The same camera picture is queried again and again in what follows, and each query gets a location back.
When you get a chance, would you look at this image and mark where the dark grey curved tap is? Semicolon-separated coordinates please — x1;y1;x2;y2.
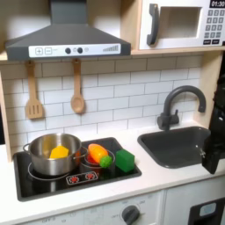
156;84;207;132

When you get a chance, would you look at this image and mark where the orange toy carrot green top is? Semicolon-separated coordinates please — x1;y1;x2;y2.
87;142;114;170

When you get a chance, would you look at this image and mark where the wooden spoon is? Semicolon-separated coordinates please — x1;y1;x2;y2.
69;58;86;115

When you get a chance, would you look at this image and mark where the green toy block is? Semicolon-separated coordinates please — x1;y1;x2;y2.
114;148;136;173

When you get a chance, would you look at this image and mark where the white toy microwave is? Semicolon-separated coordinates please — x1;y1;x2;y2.
138;0;225;51

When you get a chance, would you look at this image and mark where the yellow toy block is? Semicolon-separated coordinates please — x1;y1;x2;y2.
48;145;70;160

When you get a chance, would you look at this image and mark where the grey microwave door handle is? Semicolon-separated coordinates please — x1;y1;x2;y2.
146;3;161;47

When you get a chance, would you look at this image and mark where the grey oven knob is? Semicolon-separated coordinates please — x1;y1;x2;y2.
120;204;142;225

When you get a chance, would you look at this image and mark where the wooden slotted spatula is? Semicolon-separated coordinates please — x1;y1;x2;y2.
24;60;45;120

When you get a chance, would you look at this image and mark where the black toy stove top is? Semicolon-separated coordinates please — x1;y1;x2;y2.
12;136;143;203

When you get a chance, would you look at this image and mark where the grey range hood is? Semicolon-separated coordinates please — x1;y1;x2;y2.
4;0;132;62

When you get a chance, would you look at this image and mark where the dark grey sink basin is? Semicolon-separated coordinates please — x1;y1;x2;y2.
136;126;213;170

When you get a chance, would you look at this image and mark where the steel pot with handles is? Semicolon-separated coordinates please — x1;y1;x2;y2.
22;133;89;177

